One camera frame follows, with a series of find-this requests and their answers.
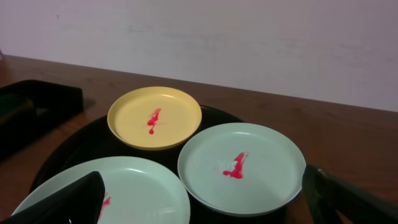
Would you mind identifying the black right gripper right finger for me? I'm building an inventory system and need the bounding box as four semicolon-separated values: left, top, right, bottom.
302;164;397;224

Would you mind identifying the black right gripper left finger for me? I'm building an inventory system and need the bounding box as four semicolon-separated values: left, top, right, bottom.
1;171;105;224

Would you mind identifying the light green plate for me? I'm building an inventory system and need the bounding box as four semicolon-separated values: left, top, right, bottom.
177;123;306;217
15;156;190;224

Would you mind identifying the yellow plastic plate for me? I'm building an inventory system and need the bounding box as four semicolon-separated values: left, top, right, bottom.
107;86;202;151

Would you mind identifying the green yellow sponge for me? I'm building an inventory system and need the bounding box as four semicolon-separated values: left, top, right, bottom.
1;93;35;125

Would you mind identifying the round black tray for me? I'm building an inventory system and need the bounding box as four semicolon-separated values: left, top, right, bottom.
30;116;287;224

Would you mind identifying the black rectangular sponge tray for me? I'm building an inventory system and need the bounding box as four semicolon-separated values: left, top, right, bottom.
1;80;83;160

